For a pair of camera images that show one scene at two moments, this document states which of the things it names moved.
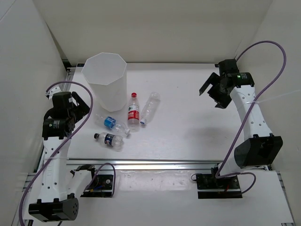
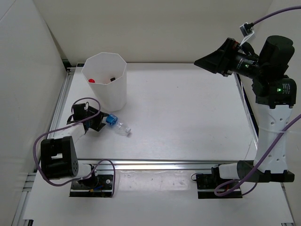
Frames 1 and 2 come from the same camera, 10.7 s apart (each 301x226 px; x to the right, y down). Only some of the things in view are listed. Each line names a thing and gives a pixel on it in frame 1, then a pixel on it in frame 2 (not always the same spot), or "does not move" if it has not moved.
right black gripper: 222,101 to 222,60
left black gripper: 82,108 to 98,125
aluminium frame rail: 148,163 does not move
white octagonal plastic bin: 106,73 does not move
